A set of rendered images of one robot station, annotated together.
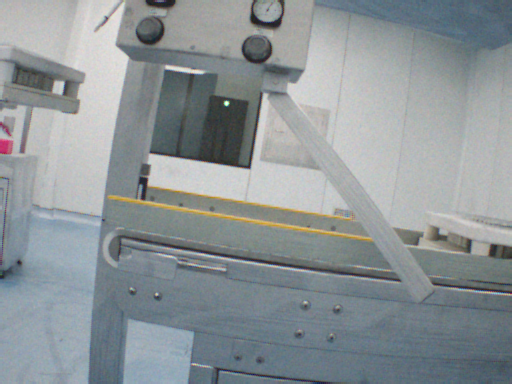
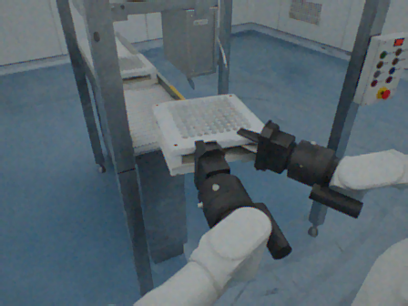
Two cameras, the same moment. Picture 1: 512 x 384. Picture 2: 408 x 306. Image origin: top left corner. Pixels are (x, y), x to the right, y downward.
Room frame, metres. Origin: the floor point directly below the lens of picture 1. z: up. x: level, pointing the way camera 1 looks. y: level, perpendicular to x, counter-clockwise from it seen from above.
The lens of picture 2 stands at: (1.05, 1.10, 1.43)
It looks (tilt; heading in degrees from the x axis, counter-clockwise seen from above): 35 degrees down; 246
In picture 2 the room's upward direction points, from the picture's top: straight up
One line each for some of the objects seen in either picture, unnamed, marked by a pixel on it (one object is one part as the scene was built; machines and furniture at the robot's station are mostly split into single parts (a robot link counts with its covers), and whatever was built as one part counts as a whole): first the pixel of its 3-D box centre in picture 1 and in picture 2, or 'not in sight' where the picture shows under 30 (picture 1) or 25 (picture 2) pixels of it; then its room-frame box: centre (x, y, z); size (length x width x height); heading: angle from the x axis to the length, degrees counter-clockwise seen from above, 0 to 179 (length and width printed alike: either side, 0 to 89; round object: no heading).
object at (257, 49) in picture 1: (257, 43); not in sight; (0.59, 0.02, 1.06); 0.03 x 0.03 x 0.04; 1
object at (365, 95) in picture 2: not in sight; (382, 69); (-0.08, 0.26, 0.97); 0.17 x 0.06 x 0.26; 1
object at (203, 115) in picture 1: (195, 105); not in sight; (5.89, 0.78, 1.43); 1.38 x 0.01 x 1.16; 99
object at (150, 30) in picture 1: (149, 23); not in sight; (0.59, 0.15, 1.07); 0.03 x 0.02 x 0.04; 91
